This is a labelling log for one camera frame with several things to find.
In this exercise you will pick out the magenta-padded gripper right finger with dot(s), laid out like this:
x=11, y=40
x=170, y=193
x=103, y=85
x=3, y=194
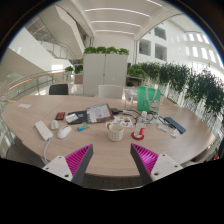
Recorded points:
x=165, y=165

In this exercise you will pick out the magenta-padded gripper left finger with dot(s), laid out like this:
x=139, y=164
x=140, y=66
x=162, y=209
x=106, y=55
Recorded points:
x=57, y=166

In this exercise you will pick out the clear red-labelled water bottle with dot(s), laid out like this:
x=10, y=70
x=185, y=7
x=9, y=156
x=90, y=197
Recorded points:
x=139, y=129

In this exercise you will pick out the large white computer mouse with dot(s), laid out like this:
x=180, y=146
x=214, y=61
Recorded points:
x=64, y=131

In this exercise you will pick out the white power strip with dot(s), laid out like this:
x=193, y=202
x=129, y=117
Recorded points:
x=43, y=130

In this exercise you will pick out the dark blue keyboard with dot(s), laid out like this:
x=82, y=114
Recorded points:
x=174, y=124

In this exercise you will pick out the blue-green tube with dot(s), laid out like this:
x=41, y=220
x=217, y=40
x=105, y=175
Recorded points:
x=83, y=127

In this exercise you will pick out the white card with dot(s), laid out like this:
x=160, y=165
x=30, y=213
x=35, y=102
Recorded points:
x=71, y=117

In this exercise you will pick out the small red and black box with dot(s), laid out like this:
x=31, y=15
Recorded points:
x=60, y=115

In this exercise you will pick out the black notebook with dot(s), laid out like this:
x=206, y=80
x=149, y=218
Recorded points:
x=81, y=116

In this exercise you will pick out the white grid-patterned mug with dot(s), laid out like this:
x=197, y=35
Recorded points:
x=115, y=132

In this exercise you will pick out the colourful sticker sheet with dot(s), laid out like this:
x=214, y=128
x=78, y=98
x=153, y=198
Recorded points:
x=124, y=119

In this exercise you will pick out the green tote bag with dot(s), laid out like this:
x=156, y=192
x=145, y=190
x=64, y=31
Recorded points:
x=144, y=99

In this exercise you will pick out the black chair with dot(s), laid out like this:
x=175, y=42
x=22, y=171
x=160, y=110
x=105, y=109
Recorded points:
x=58, y=89

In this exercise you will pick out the clear jar with white lid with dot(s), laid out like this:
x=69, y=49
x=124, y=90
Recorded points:
x=129, y=97

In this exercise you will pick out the wooden-railed glass balustrade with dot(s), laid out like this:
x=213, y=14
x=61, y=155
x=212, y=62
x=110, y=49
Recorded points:
x=30, y=86

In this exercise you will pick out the green hedge row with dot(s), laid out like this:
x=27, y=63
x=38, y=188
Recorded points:
x=180, y=78

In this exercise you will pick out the white chair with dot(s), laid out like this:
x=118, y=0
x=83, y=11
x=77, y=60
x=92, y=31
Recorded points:
x=110, y=91

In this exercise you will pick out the potted green plant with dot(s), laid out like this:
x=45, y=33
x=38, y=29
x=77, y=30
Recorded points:
x=78, y=69

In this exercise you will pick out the white cabinet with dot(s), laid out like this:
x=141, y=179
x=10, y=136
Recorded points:
x=105, y=74

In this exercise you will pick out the green plants atop cabinet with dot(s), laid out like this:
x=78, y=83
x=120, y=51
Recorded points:
x=106, y=50

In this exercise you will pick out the ceiling light strips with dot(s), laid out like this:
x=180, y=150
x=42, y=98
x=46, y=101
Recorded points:
x=116, y=9

